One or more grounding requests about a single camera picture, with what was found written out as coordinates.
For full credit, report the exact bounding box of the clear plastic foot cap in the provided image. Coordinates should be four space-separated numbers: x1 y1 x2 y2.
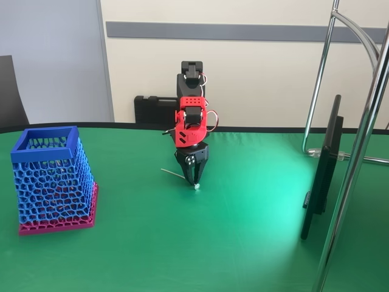
307 147 347 161

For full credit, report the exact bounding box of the thin white stick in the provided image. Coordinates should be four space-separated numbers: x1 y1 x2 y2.
161 169 201 191

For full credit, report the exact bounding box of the dark chair backrest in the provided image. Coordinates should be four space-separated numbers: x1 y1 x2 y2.
0 55 30 128

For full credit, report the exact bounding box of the chrome tubular metal stand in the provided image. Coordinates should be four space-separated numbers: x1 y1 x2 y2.
302 0 389 292

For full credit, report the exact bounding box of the grey wall rail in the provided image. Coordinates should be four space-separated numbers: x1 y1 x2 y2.
105 21 387 43

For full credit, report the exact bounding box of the green cloth with black edge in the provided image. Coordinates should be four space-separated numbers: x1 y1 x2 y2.
0 122 389 292

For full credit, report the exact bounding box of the black LED light panel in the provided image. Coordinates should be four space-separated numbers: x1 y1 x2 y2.
300 94 345 241

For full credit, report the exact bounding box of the blue and pink honeycomb box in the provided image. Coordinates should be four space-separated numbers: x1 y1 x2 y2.
10 126 100 237

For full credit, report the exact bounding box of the black plastic tool case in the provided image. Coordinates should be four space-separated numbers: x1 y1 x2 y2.
134 95 179 124

